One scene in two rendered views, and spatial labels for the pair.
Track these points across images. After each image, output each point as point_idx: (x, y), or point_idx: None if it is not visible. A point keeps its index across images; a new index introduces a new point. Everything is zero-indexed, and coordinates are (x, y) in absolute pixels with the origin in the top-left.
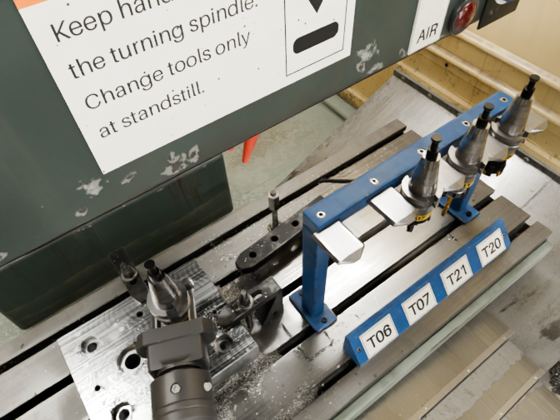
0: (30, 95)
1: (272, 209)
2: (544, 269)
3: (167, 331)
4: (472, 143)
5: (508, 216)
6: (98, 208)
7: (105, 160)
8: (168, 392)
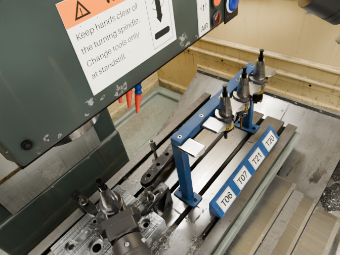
0: (69, 61)
1: (153, 150)
2: (300, 148)
3: (114, 218)
4: (243, 86)
5: (273, 124)
6: (92, 112)
7: (94, 88)
8: (123, 247)
